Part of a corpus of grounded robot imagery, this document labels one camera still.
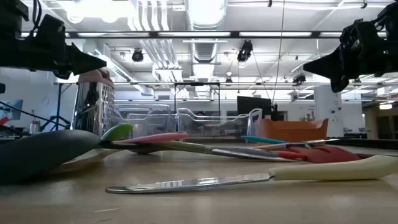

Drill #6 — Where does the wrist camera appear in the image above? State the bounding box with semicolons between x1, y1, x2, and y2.
339;18;374;44
29;14;67;50

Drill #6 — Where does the white pillar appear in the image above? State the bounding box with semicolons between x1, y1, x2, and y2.
313;84;344;138

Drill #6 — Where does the black ceiling spotlight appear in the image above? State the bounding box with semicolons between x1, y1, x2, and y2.
292;73;307;86
131;49;144;63

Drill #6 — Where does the orange plastic bin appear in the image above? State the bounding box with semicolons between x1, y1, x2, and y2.
259;118;330;143

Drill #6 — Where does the green small silicone spatula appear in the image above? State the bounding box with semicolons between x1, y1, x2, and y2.
101;123;134;142

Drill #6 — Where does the black background monitor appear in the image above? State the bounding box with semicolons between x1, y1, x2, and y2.
236;95;273;121

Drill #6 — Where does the pink small silicone spatula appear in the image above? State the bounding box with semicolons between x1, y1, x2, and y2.
113;132;190;145

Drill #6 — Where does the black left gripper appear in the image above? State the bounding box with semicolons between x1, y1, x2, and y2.
0;40;108;80

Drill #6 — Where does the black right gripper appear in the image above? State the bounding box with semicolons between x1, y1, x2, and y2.
302;30;398;94

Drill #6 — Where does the thin hanging cable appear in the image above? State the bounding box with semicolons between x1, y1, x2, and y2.
271;0;285;105

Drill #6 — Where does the blue stand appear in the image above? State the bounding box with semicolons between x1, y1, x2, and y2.
40;82;72;131

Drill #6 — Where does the clear plastic bin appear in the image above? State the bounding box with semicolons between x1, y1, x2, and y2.
113;103;174;139
175;107;264;138

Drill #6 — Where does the metal bottle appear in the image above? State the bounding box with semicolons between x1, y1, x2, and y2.
29;119;41;135

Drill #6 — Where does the black silicone spoon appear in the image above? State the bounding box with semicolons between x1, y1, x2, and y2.
0;129;175;187

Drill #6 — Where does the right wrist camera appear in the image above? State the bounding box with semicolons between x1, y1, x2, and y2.
339;18;374;44

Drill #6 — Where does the black hanging overhead camera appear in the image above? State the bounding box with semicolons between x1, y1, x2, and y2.
236;39;254;63

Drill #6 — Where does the wall screen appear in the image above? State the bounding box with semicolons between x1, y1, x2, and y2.
0;99;24;121

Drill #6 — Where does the red small silicone spatula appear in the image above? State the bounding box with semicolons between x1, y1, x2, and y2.
273;150;308;161

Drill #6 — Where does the green-handled table knife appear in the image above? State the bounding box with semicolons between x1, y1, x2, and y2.
164;140;295;163

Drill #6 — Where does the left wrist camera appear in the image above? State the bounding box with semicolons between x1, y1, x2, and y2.
29;14;67;50

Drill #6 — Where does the cream-handled table knife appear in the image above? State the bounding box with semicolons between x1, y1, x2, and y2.
104;154;398;195

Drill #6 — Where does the red slotted silicone spoon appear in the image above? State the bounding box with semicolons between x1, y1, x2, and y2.
279;144;361;164

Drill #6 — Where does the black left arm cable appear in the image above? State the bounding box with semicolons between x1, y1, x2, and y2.
30;0;44;29

